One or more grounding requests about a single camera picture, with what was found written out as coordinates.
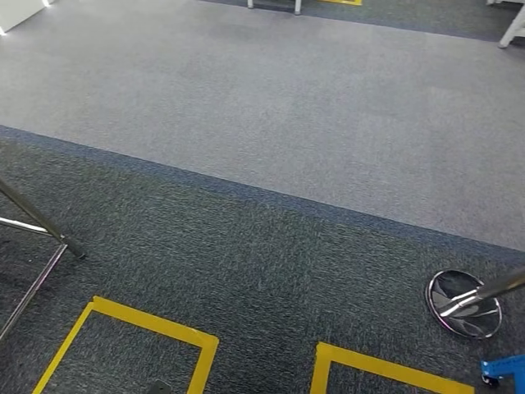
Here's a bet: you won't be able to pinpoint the white lit plinth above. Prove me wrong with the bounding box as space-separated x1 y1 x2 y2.
0 0 52 34

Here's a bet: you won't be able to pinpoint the white slanted furniture leg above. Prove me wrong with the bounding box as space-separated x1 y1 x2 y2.
498 2 525 50

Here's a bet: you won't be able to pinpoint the white furniture legs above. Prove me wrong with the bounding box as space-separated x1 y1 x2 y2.
247 0 303 16

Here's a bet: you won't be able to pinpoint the stainless steel workbench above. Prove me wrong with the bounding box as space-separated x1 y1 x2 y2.
0 178 87 341

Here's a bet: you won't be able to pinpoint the blue metal shelf rack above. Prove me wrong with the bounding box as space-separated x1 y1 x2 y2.
480 354 525 390

